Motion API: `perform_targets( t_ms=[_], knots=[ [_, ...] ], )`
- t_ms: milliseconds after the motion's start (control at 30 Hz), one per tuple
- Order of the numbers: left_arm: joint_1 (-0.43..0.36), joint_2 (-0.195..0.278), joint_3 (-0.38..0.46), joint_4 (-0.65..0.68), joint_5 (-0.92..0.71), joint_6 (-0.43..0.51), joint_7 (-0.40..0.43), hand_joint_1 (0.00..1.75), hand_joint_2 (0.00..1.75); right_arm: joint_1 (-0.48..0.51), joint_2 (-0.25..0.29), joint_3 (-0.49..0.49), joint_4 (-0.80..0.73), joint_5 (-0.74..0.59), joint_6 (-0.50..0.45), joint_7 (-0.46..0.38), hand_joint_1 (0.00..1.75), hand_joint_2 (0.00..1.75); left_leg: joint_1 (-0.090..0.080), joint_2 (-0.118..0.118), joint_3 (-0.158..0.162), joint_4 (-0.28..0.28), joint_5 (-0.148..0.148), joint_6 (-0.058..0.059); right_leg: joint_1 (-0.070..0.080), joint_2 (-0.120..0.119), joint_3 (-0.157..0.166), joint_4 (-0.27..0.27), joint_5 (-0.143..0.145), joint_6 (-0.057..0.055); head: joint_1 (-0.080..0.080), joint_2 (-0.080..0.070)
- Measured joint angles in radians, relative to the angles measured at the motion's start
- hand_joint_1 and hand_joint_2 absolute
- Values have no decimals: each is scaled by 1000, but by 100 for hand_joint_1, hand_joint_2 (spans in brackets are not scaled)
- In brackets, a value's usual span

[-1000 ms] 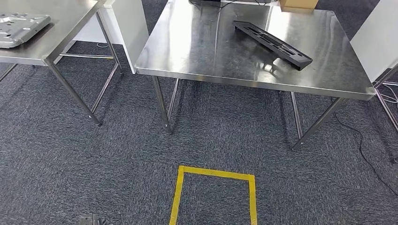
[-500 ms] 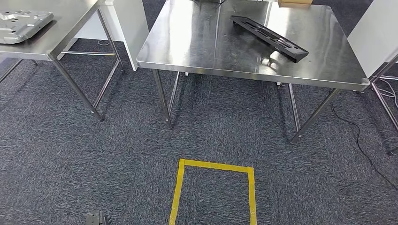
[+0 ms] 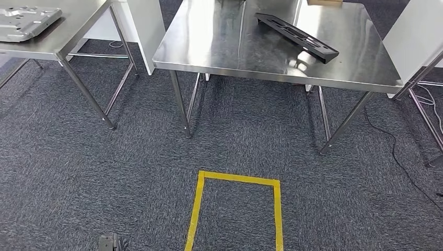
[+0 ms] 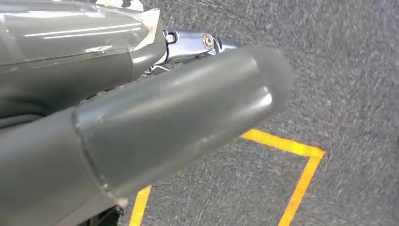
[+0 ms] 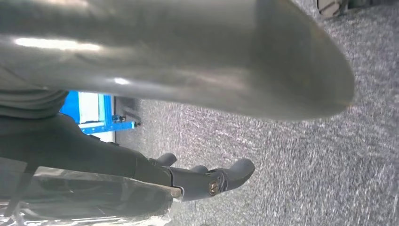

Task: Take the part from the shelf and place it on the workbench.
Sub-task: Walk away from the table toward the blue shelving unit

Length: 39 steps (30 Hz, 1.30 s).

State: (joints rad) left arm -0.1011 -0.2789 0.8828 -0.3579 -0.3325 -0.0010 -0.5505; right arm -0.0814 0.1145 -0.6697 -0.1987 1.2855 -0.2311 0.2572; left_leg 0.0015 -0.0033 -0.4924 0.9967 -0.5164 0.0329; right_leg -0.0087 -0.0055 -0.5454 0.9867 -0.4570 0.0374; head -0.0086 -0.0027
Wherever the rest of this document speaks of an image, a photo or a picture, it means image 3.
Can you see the white side table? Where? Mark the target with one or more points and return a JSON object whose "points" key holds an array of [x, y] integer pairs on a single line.
{"points": [[408, 41]]}

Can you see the steel table with grey plate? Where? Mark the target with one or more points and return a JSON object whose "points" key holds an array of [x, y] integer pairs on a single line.
{"points": [[69, 31]]}

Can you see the grey metal plate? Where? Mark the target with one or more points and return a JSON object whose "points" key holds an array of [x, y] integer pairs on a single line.
{"points": [[27, 24]]}

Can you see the steel table frame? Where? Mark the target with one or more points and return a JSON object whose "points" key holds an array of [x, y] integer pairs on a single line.
{"points": [[426, 119]]}

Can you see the steel workbench table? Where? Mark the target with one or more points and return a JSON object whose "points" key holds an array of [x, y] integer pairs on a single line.
{"points": [[225, 41]]}

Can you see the black plastic plate with cutouts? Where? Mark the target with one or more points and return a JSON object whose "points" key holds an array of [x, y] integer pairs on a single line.
{"points": [[325, 55]]}

